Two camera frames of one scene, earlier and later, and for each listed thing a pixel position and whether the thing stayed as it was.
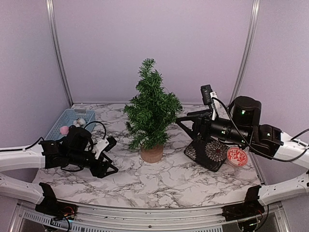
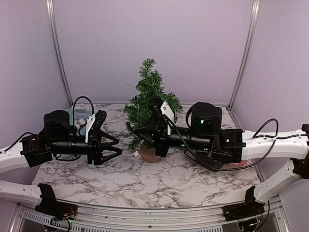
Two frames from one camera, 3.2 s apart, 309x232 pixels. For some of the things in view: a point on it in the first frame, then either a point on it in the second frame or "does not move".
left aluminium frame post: x=49 y=7 does not move
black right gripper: x=203 y=121 → x=159 y=140
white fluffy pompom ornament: x=79 y=122 does not move
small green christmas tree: x=149 y=113 does not move
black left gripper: x=104 y=166 → x=95 y=153
